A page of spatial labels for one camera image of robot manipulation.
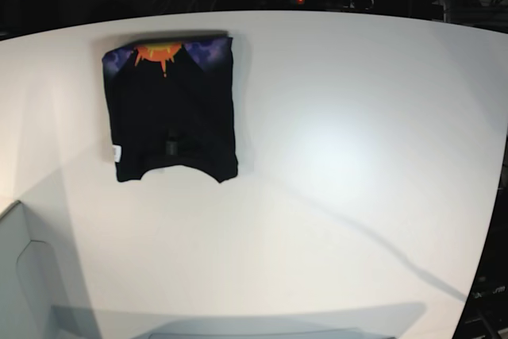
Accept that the black T-shirt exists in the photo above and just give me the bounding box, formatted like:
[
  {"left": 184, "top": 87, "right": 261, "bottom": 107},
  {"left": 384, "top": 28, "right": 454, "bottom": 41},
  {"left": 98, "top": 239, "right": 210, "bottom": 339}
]
[{"left": 102, "top": 33, "right": 238, "bottom": 183}]

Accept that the white bin at table corner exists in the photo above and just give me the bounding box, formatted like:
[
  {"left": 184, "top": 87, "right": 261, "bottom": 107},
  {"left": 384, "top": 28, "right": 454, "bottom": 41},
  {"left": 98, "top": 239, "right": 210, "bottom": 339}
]
[{"left": 0, "top": 199, "right": 100, "bottom": 339}]

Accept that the black power strip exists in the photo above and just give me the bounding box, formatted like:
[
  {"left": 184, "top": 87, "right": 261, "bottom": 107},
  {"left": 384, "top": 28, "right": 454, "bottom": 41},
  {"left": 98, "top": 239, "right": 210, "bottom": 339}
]
[{"left": 287, "top": 0, "right": 375, "bottom": 12}]

